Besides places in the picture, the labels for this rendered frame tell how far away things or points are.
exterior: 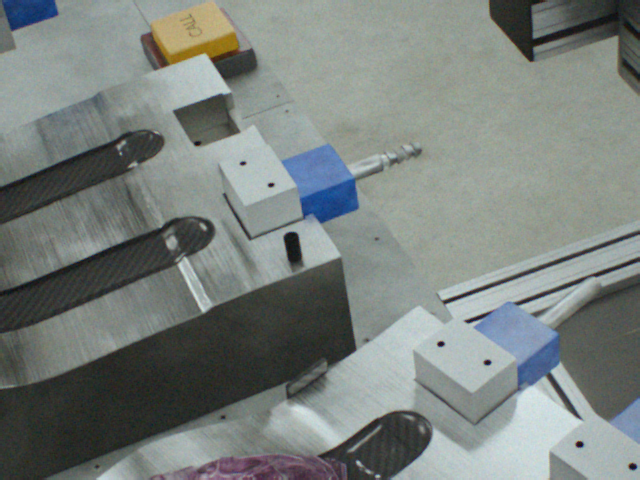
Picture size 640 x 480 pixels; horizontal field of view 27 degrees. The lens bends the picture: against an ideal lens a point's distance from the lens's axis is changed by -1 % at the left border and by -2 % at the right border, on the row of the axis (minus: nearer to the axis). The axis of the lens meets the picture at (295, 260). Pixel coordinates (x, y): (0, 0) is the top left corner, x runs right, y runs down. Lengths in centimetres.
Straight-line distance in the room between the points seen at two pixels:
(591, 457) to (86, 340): 31
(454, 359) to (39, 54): 61
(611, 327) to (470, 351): 95
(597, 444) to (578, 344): 97
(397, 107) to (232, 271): 161
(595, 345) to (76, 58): 78
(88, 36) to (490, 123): 123
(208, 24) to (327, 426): 48
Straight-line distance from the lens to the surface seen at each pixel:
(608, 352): 169
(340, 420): 79
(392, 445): 78
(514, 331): 81
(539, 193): 223
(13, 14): 107
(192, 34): 116
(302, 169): 88
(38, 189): 97
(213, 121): 100
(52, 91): 121
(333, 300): 86
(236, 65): 116
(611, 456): 73
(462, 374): 77
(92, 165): 97
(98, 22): 128
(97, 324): 84
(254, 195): 85
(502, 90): 245
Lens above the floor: 146
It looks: 42 degrees down
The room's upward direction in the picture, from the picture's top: 11 degrees counter-clockwise
